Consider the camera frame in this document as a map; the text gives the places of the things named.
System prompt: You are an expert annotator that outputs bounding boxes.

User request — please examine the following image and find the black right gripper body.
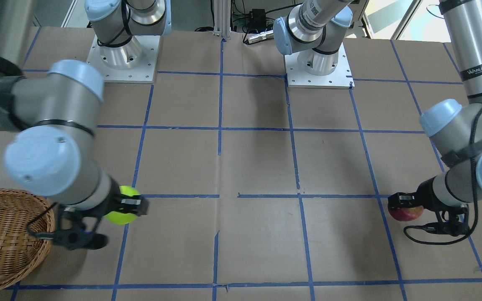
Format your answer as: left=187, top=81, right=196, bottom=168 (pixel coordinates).
left=59, top=184, right=120, bottom=222

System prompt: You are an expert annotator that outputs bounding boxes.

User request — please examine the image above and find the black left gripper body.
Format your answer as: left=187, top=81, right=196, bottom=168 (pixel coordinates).
left=411, top=178, right=449, bottom=212

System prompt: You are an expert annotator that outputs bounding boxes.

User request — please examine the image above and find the red yellow apple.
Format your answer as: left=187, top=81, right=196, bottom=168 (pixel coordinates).
left=388, top=206, right=424, bottom=222

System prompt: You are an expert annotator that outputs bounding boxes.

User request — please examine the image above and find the green apple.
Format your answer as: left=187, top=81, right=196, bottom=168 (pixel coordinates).
left=105, top=186, right=144, bottom=225

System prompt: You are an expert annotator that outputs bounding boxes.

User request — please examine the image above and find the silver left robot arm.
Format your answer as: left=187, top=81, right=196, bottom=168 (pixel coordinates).
left=273, top=0, right=482, bottom=211

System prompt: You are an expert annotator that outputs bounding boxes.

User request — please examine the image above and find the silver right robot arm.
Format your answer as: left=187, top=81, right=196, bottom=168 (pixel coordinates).
left=0, top=0, right=172, bottom=217

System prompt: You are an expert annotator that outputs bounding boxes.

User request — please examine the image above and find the wicker basket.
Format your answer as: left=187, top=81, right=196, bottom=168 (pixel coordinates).
left=0, top=188, right=55, bottom=290

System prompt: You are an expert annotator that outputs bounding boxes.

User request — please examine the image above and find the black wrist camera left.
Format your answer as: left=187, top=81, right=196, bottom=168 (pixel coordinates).
left=421, top=215, right=470, bottom=237

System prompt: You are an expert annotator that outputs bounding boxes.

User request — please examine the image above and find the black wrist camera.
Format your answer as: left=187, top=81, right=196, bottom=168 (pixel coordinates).
left=52, top=228, right=109, bottom=251
left=421, top=215, right=470, bottom=237

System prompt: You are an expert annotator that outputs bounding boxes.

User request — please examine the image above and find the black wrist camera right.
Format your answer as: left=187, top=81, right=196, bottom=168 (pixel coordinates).
left=52, top=228, right=109, bottom=251

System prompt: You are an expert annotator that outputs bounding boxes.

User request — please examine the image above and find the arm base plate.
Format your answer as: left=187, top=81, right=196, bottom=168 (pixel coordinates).
left=284, top=43, right=355, bottom=89
left=86, top=36, right=161, bottom=84

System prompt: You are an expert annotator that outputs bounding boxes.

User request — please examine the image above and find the aluminium frame post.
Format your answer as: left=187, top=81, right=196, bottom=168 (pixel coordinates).
left=212, top=0, right=232, bottom=41

